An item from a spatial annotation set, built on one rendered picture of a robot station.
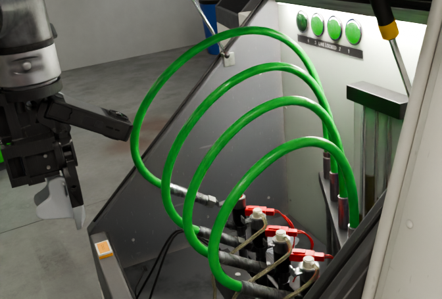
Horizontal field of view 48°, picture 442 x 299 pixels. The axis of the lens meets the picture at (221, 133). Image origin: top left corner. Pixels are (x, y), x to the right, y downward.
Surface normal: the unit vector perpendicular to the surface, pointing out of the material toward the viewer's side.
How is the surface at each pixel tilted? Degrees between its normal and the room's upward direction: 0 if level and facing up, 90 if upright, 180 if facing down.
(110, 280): 0
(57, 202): 94
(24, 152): 91
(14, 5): 95
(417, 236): 76
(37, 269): 0
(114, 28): 90
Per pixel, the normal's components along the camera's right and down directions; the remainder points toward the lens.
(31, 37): 0.66, 0.23
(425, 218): -0.91, 0.00
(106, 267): -0.10, -0.92
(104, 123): 0.40, 0.34
